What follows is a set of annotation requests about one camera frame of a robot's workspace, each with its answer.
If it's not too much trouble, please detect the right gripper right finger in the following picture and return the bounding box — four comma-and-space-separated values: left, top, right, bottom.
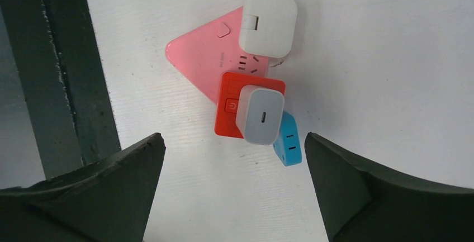
304, 132, 473, 241

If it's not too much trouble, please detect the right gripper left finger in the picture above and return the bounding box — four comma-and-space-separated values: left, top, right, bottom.
1, 133, 166, 241

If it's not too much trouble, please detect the blue small adapter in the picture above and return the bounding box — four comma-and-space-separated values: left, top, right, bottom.
273, 111, 302, 167

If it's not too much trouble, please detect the red cube adapter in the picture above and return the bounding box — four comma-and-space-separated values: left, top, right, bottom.
214, 72, 286, 139

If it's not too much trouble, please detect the pink triangular power strip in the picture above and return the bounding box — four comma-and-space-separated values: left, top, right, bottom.
165, 7, 269, 103

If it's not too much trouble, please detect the white square charger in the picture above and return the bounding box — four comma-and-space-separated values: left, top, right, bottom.
239, 0, 297, 58

